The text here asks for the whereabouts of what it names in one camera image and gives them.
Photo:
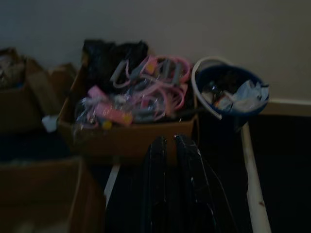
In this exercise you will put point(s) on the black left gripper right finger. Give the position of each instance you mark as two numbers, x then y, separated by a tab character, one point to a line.
194	189

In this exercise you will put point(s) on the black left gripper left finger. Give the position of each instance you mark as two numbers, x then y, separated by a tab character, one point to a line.
155	184

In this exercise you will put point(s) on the blue rubbish bin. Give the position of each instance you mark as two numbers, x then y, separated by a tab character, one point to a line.
243	112

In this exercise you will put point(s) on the white paper trash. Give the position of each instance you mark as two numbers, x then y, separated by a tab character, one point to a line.
245	95

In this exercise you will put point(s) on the large open cardboard box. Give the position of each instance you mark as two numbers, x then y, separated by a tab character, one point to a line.
136	140

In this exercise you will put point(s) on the long white floor strip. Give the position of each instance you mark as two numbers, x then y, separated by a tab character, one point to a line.
255	174

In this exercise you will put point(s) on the pink grey tube bundle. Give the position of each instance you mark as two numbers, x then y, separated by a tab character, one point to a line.
155	87

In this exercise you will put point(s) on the white curved tube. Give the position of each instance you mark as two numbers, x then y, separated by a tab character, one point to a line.
197	87

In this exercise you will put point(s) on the clear glass jar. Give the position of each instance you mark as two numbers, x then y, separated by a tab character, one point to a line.
213	88

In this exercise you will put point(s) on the crumpled white paper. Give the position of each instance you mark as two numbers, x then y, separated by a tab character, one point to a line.
49	123

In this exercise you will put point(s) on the white baseboard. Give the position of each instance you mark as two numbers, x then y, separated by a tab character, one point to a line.
289	106

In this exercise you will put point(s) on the black plastic bag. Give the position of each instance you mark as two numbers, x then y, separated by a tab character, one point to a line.
107	60

